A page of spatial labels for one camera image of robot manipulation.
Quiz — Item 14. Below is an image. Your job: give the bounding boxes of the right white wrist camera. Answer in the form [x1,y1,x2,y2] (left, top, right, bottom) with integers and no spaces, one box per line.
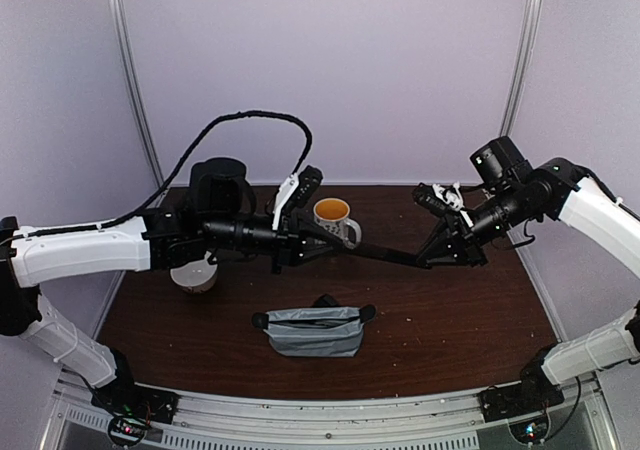
[412,182,474,227]

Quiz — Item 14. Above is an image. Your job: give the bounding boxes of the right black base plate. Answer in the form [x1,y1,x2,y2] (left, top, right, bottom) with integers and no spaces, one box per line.
[478,381,565,423]

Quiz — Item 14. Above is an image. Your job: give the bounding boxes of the grey zipper pouch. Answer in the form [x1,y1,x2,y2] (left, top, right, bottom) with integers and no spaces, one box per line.
[251,305,377,358]

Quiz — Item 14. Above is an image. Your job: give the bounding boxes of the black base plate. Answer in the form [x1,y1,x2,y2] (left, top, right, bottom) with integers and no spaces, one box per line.
[88,380,179,424]
[478,381,565,423]

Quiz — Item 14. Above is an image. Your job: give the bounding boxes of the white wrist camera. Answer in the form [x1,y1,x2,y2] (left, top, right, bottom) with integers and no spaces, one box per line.
[412,182,474,227]
[271,165,323,230]

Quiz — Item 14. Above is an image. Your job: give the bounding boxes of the black comb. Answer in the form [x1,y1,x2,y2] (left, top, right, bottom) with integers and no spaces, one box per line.
[346,243,420,268]

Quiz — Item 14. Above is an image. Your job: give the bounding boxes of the aluminium frame post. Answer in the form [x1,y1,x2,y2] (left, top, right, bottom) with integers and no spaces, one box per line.
[498,0,543,137]
[108,0,164,188]

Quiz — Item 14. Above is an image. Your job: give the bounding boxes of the right aluminium frame post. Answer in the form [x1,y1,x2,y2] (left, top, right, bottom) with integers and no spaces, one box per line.
[498,0,543,137]

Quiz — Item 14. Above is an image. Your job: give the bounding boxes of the white ceramic bowl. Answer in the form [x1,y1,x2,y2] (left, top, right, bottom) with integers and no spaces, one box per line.
[170,260,218,294]

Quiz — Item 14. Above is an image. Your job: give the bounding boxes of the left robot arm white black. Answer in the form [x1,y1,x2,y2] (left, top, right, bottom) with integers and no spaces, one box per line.
[1,157,343,414]

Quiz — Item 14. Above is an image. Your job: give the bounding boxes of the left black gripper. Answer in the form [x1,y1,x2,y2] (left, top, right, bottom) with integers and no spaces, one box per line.
[202,209,344,275]

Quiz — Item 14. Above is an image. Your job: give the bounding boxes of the front aluminium rail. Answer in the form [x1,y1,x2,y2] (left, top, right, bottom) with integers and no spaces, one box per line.
[39,364,621,450]

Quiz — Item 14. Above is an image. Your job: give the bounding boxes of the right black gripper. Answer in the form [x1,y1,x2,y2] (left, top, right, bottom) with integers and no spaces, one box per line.
[417,183,538,267]

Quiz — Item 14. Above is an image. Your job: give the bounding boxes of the circuit board with leds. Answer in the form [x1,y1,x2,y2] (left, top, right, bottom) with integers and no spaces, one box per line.
[509,415,550,446]
[107,416,149,446]

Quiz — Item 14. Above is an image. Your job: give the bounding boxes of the floral ceramic mug yellow inside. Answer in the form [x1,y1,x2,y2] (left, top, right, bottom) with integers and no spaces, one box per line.
[313,198,362,249]

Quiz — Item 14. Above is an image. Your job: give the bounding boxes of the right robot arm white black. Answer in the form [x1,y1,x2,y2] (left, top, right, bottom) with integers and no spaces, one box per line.
[412,136,639,412]

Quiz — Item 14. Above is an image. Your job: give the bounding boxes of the right circuit board with leds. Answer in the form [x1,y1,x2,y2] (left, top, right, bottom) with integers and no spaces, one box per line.
[509,415,550,446]

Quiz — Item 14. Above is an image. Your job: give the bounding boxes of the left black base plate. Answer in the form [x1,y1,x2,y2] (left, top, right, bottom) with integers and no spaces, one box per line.
[88,380,179,424]

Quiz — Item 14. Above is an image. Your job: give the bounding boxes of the black clipper guard attachment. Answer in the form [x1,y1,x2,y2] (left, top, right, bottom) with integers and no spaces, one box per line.
[312,294,340,308]

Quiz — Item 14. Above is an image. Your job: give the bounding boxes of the left aluminium frame post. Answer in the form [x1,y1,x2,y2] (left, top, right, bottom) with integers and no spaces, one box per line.
[108,0,164,188]

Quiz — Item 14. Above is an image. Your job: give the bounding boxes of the left circuit board with leds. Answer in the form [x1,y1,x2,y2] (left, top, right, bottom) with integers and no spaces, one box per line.
[107,416,149,446]

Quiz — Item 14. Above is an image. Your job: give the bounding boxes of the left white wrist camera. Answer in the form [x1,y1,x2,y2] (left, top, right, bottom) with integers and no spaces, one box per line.
[271,165,323,230]

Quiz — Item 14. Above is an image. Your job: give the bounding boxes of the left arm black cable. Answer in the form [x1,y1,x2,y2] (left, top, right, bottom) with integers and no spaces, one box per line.
[99,111,314,231]

